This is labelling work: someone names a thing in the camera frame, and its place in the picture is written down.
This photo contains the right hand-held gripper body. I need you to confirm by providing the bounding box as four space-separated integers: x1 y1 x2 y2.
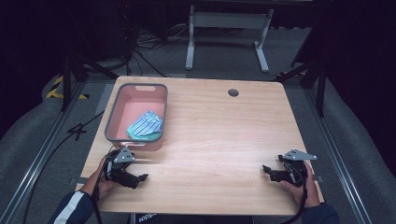
277 148 318 188

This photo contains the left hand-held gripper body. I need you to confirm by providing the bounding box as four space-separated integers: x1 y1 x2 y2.
105 146 140 189

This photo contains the blue striped cloth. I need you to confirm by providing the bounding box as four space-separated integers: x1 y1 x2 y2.
126 110 164 141

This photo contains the pink basket with grey rim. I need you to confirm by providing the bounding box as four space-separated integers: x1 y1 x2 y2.
104 82 169 152

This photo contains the person's right hand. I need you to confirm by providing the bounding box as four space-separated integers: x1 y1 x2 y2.
278 161 322 209

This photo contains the person's left hand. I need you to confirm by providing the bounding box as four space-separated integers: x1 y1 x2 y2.
81 157 118 200

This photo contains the black metal stand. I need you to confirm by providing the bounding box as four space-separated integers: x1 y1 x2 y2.
273 57 329 119
60 50 120 113

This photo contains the yellow black floor tape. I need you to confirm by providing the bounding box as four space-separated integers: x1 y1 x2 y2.
45 76 91 101

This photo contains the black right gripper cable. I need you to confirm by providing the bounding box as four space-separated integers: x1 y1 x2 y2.
279 181 310 224

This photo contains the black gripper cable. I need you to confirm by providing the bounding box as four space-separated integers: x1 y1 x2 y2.
91 148 117 224
279 181 310 224

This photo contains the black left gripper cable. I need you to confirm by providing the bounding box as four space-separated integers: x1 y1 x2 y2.
91 148 117 224

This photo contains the aluminium floor rail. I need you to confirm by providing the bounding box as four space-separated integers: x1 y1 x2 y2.
302 88 373 224
0 79 87 224

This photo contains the long black floor cable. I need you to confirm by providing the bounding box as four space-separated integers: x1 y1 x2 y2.
21 110 106 224

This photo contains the bundle of floor cables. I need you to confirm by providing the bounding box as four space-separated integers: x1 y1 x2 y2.
122 18 191 78

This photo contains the white desk frame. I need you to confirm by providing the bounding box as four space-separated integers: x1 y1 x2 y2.
185 4 276 75

